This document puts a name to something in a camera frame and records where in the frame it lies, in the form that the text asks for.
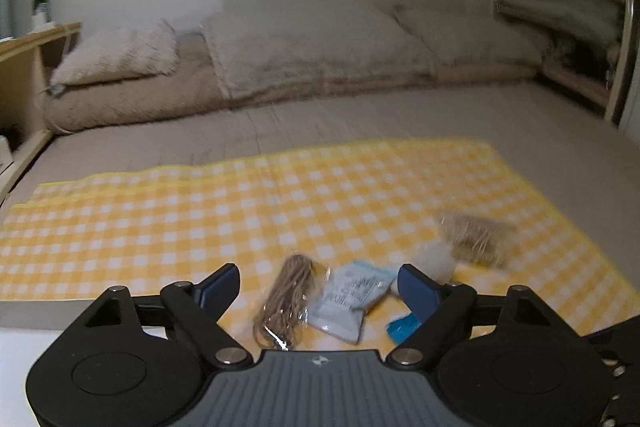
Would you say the fluffy beige pillow middle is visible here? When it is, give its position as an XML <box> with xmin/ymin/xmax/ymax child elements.
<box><xmin>200</xmin><ymin>0</ymin><xmax>436</xmax><ymax>100</ymax></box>

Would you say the long fluffy beige pillow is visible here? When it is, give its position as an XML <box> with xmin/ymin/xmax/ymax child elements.
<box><xmin>392</xmin><ymin>2</ymin><xmax>543</xmax><ymax>70</ymax></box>

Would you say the bag of brown string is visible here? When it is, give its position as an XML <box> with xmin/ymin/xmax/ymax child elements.
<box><xmin>252</xmin><ymin>254</ymin><xmax>328</xmax><ymax>350</ymax></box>

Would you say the bed with grey sheet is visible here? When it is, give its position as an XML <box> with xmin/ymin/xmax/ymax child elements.
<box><xmin>0</xmin><ymin>79</ymin><xmax>640</xmax><ymax>333</ymax></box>

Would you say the bag of beige cord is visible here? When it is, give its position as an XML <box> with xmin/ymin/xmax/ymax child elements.
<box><xmin>437</xmin><ymin>212</ymin><xmax>518</xmax><ymax>268</ymax></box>

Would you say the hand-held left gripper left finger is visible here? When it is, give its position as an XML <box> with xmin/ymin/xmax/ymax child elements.
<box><xmin>82</xmin><ymin>263</ymin><xmax>248</xmax><ymax>368</ymax></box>

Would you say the white round object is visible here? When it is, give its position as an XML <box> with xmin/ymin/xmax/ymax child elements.
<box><xmin>390</xmin><ymin>242</ymin><xmax>458</xmax><ymax>298</ymax></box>

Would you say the small blue packet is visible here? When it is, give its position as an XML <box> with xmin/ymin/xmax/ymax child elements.
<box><xmin>386</xmin><ymin>314</ymin><xmax>426</xmax><ymax>343</ymax></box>

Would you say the wooden bedside shelf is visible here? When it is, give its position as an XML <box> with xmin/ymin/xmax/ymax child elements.
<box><xmin>0</xmin><ymin>22</ymin><xmax>83</xmax><ymax>208</ymax></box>

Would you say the wooden side shelf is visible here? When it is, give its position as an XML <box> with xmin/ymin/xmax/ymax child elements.
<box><xmin>492</xmin><ymin>0</ymin><xmax>636</xmax><ymax>122</ymax></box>

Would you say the white metal rail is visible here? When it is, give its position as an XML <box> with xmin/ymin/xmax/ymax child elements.
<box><xmin>605</xmin><ymin>0</ymin><xmax>640</xmax><ymax>128</ymax></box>

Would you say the small fluffy beige pillow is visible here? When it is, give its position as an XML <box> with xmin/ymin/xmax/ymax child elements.
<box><xmin>50</xmin><ymin>18</ymin><xmax>181</xmax><ymax>86</ymax></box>

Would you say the yellow checked mat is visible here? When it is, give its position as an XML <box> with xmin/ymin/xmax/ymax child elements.
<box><xmin>0</xmin><ymin>137</ymin><xmax>640</xmax><ymax>353</ymax></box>

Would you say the grey white plastic packet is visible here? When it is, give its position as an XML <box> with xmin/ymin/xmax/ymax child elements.
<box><xmin>305</xmin><ymin>259</ymin><xmax>396</xmax><ymax>345</ymax></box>

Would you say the beige folded comforter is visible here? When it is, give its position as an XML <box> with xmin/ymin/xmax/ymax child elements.
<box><xmin>42</xmin><ymin>27</ymin><xmax>546</xmax><ymax>135</ymax></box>

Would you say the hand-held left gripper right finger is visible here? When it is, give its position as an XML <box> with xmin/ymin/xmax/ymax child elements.
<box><xmin>385</xmin><ymin>263</ymin><xmax>576</xmax><ymax>368</ymax></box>

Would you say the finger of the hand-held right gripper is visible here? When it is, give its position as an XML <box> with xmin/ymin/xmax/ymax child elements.
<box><xmin>582</xmin><ymin>313</ymin><xmax>640</xmax><ymax>427</ymax></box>

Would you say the stacked folded bedding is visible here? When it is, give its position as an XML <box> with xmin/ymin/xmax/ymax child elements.
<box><xmin>499</xmin><ymin>0</ymin><xmax>626</xmax><ymax>55</ymax></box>

